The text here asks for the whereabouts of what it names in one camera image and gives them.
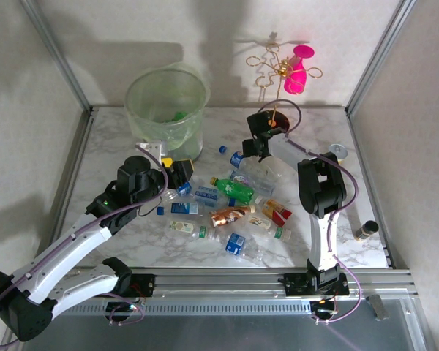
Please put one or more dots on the aluminium table side rail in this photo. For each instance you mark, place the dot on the aluminium table side rail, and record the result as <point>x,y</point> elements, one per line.
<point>78,139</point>

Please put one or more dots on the aluminium corner post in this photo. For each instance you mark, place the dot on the aluminium corner post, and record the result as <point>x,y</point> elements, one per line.
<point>379,55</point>
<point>58,55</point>

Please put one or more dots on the yellow tin can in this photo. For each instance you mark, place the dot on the yellow tin can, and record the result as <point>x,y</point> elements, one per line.
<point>338,150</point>

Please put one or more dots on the blue label bottle white cap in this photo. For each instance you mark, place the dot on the blue label bottle white cap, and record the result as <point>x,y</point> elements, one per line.
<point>184,189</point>

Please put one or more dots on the green Sprite bottle yellow cap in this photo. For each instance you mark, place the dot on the green Sprite bottle yellow cap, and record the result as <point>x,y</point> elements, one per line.
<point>234,190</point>

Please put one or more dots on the small dark brown bottle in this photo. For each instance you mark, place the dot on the small dark brown bottle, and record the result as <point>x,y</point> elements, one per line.
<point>367,229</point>

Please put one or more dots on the green leaf label bottle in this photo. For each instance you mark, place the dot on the green leaf label bottle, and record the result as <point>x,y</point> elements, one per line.
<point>181,226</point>

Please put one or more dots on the plain green bottle yellow cap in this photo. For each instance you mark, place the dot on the plain green bottle yellow cap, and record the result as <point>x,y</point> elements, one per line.
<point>177,116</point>

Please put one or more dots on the Pepsi label bottle blue cap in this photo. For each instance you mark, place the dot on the Pepsi label bottle blue cap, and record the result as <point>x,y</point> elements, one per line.
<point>236,158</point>

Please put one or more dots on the clear bin with green liner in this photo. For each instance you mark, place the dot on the clear bin with green liner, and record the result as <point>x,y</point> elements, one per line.
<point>142,120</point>

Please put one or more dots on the red white label clear bottle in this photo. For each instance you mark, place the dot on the red white label clear bottle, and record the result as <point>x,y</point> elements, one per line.
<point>241,179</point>

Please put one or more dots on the grey metal latch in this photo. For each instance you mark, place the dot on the grey metal latch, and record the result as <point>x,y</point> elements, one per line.
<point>377,307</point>

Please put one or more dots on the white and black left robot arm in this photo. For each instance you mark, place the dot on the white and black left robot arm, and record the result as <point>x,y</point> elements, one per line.
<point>66,248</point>

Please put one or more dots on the red yellow label bottle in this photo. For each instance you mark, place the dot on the red yellow label bottle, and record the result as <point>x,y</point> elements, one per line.
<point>276,212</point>

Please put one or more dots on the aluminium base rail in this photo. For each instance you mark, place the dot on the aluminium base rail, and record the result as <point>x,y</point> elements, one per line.
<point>219,283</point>

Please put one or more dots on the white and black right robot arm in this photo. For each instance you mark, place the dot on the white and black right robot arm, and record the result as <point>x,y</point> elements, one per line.
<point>320,190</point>

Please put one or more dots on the crushed blue label bottle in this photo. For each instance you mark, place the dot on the crushed blue label bottle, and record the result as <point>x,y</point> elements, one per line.
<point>235,244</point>

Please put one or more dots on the pink wine glass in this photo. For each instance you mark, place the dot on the pink wine glass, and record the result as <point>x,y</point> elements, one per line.
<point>296,78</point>

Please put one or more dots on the soda water bottle blue cap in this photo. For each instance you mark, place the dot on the soda water bottle blue cap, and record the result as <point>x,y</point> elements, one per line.
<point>206,194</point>

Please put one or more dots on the copper coloured bottle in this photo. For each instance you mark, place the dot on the copper coloured bottle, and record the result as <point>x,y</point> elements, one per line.
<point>227,216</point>

